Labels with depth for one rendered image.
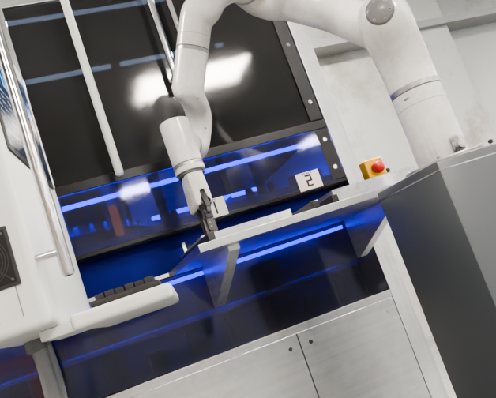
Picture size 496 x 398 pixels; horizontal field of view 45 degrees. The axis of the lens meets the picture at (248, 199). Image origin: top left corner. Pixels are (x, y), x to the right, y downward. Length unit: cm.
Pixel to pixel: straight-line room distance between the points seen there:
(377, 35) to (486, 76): 454
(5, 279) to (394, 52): 95
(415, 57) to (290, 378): 99
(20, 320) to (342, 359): 105
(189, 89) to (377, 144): 348
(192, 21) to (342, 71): 354
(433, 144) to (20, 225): 89
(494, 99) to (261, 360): 444
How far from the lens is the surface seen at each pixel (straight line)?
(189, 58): 165
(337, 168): 202
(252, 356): 182
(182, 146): 162
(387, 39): 142
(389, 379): 199
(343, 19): 155
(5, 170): 125
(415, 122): 142
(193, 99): 166
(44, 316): 119
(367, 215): 184
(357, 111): 503
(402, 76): 143
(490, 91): 588
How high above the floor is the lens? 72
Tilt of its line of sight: 9 degrees up
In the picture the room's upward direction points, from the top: 19 degrees counter-clockwise
